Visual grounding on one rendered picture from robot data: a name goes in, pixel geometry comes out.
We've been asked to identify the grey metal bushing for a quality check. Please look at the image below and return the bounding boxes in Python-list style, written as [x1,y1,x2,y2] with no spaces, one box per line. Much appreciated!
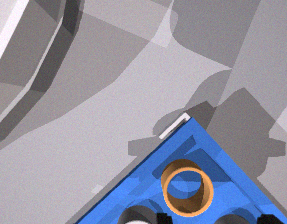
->
[214,214,250,224]
[117,205,157,224]

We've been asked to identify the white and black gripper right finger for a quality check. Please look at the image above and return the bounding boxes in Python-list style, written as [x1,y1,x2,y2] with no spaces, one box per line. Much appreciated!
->
[257,214,284,224]

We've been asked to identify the blue open-top crate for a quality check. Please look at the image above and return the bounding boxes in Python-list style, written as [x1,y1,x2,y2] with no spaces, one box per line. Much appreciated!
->
[74,117,287,224]

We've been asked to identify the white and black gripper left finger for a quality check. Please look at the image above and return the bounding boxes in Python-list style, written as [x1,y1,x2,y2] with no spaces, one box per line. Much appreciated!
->
[156,213,173,224]

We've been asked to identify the bronze bushing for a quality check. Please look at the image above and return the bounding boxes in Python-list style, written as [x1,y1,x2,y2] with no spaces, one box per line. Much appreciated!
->
[161,159,214,217]

